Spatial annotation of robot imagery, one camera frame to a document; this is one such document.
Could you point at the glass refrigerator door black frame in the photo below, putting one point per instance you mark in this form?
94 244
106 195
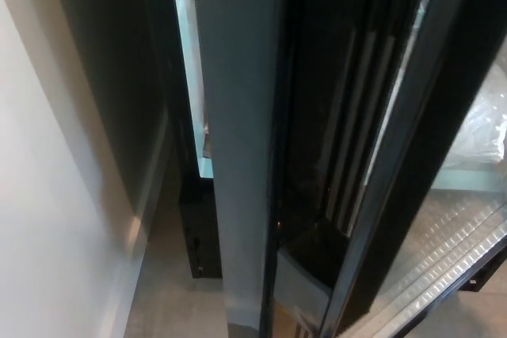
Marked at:
245 116

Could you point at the black commercial refrigerator body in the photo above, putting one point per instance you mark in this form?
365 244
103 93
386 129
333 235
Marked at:
119 57

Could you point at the large white plastic bag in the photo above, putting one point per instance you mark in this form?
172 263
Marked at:
483 128

